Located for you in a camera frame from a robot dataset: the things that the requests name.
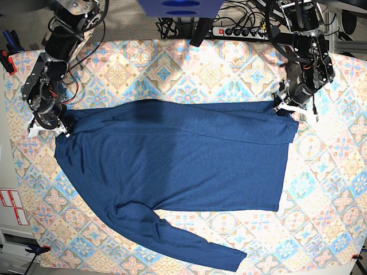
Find black orange clamp lower-left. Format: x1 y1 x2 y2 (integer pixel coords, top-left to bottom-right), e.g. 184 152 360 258
25 244 50 256

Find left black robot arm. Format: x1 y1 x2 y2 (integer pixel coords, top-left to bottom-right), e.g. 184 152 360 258
264 1 335 124

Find black orange clamp lower-right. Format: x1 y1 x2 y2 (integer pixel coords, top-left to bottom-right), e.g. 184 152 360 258
352 254 363 260

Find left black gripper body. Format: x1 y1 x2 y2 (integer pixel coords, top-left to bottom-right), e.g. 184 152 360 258
275 80 313 111

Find blue long-sleeve T-shirt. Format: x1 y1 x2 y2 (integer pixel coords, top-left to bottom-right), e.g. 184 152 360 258
54 100 298 272

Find blue box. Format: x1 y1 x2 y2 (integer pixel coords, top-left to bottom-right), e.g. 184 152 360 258
138 0 224 18

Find aluminium frame profile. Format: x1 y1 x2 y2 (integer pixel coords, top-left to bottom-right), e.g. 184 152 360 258
324 10 366 56

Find black cable bundle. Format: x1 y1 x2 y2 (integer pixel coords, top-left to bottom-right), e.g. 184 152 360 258
156 17 198 40

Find black red table clamp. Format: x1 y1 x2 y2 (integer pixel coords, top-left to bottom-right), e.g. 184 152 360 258
1 50 17 75

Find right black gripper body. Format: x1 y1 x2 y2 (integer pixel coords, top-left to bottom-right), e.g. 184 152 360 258
31 103 68 131

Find black stand post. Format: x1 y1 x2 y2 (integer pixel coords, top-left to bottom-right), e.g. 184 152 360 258
189 18 214 47

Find black round speaker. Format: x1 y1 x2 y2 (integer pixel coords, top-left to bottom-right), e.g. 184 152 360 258
341 13 357 35

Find patterned tablecloth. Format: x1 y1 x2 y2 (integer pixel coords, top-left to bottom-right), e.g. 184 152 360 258
1 40 366 274

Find white red labels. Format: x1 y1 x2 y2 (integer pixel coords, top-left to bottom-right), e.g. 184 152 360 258
1 188 29 226

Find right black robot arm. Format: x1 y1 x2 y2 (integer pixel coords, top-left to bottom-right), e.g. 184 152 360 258
21 1 109 138

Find white power strip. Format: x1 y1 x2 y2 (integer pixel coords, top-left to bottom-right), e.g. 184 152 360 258
212 26 267 39

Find blue handled clamp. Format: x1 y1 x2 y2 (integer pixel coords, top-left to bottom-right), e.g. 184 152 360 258
3 30 24 54

